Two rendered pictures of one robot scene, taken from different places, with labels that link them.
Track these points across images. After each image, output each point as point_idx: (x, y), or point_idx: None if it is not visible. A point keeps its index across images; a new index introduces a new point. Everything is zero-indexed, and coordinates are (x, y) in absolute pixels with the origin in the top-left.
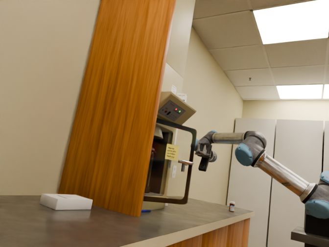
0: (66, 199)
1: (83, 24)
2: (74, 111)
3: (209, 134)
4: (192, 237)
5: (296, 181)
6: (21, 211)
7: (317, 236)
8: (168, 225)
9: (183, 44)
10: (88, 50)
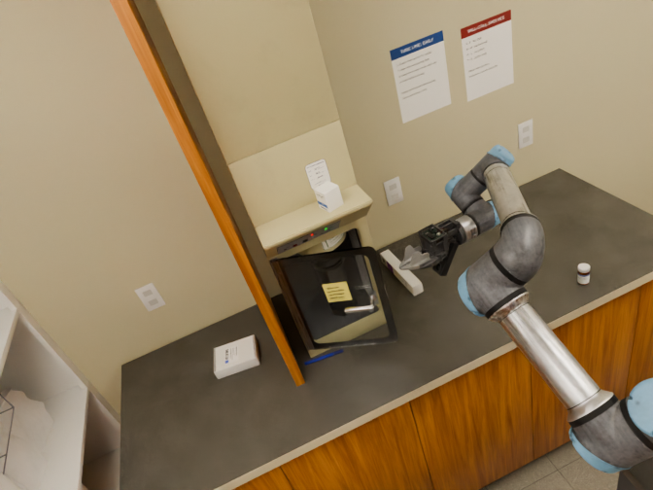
0: (223, 369)
1: (144, 88)
2: None
3: (483, 164)
4: None
5: (556, 387)
6: (184, 395)
7: None
8: (314, 418)
9: (293, 58)
10: None
